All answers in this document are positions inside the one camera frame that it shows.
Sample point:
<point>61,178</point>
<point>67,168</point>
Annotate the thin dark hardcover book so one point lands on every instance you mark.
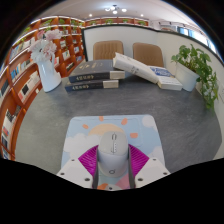
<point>86,86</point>

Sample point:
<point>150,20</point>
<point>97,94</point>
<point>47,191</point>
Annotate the tan upholstered chair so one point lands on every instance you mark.
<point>148,55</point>
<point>108,50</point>

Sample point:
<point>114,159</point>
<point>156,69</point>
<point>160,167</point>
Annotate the thick dark hardcover book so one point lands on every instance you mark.
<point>95,69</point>

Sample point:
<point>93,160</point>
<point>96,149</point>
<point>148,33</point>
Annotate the pink white flower bouquet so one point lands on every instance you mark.
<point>43,46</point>

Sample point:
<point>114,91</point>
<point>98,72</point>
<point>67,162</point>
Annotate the window with vertical frames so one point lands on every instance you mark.
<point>193,35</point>

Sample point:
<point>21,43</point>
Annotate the white ceramic vase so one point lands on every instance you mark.
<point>49,76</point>

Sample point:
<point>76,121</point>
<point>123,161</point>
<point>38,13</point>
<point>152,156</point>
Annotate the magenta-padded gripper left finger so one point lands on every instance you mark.
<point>73,171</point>

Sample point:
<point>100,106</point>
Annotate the white blue flat book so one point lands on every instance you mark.
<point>168,80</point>

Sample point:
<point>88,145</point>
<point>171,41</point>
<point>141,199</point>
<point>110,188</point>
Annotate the light grey computer mouse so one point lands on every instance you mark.
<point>113,156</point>

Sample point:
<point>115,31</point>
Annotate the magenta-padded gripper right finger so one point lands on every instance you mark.
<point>151,171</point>

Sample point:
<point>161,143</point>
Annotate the white leaning book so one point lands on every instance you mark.
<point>135,66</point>

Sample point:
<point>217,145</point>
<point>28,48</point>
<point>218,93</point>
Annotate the pastel sun cloud mouse pad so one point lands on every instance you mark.
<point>83,133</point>

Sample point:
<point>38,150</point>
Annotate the green plant in white pot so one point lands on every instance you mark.
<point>186,75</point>

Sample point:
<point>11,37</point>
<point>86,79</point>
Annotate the orange wooden bookshelf unit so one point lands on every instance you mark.
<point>18,83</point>

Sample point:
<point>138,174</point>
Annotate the round ceiling lights cluster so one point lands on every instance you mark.
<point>115,9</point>

